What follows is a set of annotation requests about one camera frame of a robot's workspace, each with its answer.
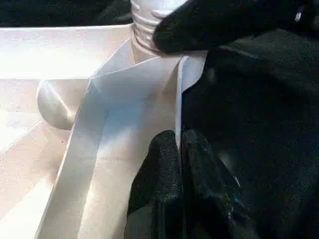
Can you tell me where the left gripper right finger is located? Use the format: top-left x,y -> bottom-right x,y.
179,128 -> 252,239

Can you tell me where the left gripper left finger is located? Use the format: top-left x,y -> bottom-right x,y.
124,130 -> 184,239

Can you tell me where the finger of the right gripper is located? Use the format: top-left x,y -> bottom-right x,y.
152,0 -> 319,54

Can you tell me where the white plastic table leg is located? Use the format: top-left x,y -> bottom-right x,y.
131,0 -> 187,53

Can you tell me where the white plastic table top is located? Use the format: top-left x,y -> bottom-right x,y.
0,24 -> 208,239

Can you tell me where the black work mat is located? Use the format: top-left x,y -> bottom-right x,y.
0,0 -> 319,239

